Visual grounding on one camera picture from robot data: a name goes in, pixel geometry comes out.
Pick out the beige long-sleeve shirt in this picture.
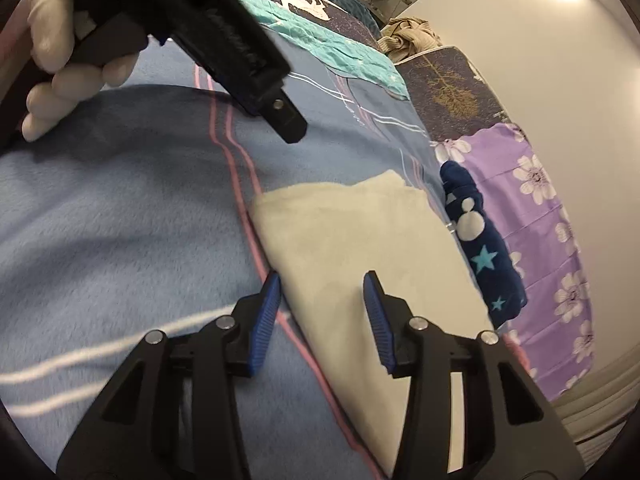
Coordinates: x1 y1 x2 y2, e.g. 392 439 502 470
250 170 491 474

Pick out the beige crumpled clothes pile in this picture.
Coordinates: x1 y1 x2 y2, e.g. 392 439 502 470
378 16 442 63

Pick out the left white-gloved hand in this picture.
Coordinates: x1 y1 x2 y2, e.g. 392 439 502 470
21 0 139 142

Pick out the teal quilted blanket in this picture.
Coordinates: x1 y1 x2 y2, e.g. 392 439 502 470
240 0 410 100

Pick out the grey pleated curtain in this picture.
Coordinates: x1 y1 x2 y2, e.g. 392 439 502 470
552 346 639 442

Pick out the purple floral pillow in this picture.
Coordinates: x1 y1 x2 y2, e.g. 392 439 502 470
433 124 594 400

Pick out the dark teal knitted blanket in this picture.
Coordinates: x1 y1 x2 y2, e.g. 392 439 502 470
329 0 382 40

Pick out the navy star fleece bundle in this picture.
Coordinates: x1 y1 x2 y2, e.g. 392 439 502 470
439 160 528 328

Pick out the dark tree-print pillow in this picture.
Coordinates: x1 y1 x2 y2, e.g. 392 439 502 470
396 47 510 142

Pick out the blue plaid bed sheet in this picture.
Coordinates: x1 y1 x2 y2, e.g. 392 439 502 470
1 36 449 479

